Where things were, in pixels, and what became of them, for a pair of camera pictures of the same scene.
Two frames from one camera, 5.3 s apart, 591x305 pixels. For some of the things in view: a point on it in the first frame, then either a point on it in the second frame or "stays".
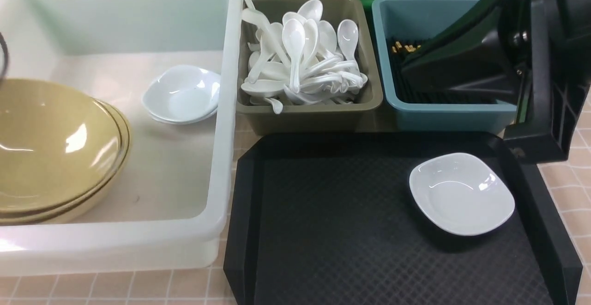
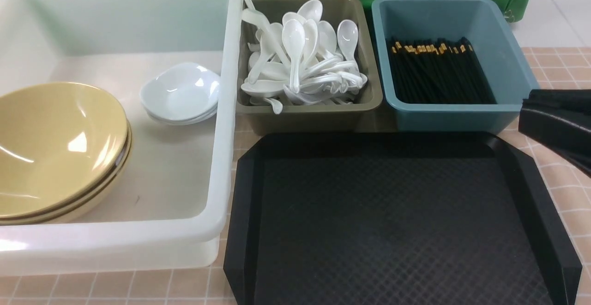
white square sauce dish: x=465 y=194 -> x=187 y=93
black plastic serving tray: x=328 y=218 stays
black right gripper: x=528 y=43 -> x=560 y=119
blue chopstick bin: x=420 y=17 stays
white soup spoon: x=294 y=36 stays
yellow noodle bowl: x=61 y=149 stays
